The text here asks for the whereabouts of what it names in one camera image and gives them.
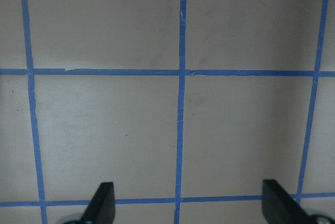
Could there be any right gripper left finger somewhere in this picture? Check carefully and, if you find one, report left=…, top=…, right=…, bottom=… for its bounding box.
left=79, top=182, right=115, bottom=224

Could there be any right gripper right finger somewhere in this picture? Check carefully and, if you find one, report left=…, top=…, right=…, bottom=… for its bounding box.
left=262, top=180, right=317, bottom=224

